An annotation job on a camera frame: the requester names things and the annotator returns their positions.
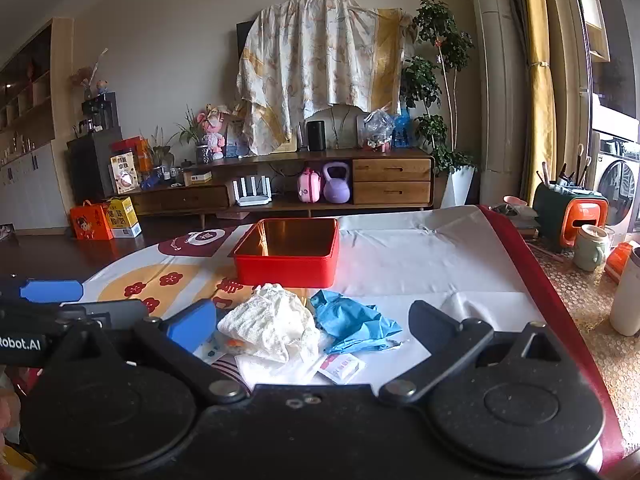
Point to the snack box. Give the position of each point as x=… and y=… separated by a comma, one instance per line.
x=125, y=176

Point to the black coffee machine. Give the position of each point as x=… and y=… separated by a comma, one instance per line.
x=102, y=112

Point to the pink plush toy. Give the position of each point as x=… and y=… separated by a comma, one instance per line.
x=212, y=130

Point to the purple kettlebell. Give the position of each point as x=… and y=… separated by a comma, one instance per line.
x=337, y=187

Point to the orange gift box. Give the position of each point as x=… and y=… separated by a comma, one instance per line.
x=91, y=222

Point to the clear plastic bag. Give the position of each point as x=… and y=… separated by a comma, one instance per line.
x=378, y=130

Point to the washing machine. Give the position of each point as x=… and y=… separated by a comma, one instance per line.
x=617, y=185

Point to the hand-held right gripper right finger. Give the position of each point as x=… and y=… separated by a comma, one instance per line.
x=425, y=322

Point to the dried flower vase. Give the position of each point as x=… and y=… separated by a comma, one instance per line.
x=89, y=77

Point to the pale green mug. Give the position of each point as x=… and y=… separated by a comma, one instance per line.
x=590, y=250

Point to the picture book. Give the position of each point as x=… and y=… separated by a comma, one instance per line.
x=236, y=140

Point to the gold metal tin box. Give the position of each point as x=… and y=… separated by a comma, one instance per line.
x=285, y=262

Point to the white cloth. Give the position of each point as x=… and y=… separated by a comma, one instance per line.
x=272, y=370

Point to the green orange utensil holder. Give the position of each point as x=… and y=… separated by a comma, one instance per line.
x=555, y=220

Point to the yellow carton box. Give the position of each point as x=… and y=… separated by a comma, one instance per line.
x=125, y=217

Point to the potted tree white planter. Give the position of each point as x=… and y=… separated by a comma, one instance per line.
x=440, y=30

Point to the pink floor mat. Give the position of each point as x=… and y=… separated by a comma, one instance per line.
x=235, y=215

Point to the white standing air conditioner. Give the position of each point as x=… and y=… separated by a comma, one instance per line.
x=497, y=85

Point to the red white printed tablecloth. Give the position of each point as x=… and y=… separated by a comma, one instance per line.
x=450, y=260

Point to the pink bowl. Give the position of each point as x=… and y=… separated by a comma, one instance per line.
x=515, y=201

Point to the wooden wall shelf unit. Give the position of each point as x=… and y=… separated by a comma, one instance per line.
x=30, y=125

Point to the red orange box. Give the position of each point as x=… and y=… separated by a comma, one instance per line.
x=135, y=152

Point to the small pink suitcase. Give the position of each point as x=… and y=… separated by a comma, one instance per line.
x=309, y=187

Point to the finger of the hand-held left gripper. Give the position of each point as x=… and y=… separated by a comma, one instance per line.
x=50, y=291

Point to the white router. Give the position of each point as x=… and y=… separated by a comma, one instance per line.
x=252, y=192

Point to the black side cabinet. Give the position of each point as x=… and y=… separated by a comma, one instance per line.
x=90, y=170

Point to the small beige box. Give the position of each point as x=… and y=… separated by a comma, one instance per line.
x=198, y=178

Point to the white mesh pouch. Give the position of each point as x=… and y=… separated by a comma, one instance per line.
x=265, y=317

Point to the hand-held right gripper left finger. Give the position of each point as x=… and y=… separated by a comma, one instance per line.
x=192, y=325

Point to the black speaker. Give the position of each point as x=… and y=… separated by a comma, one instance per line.
x=316, y=135

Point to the white tumbler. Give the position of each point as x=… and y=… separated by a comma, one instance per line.
x=627, y=295

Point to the floral cover cloth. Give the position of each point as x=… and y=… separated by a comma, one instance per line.
x=315, y=60

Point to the yellow curtain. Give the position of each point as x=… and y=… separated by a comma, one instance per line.
x=540, y=110

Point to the wooden tv cabinet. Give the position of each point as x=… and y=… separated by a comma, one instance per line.
x=390, y=180

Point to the small red white packet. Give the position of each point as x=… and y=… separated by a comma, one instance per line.
x=342, y=367

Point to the blue package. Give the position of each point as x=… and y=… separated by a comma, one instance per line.
x=404, y=130

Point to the small potted plant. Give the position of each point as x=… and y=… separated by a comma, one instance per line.
x=192, y=137

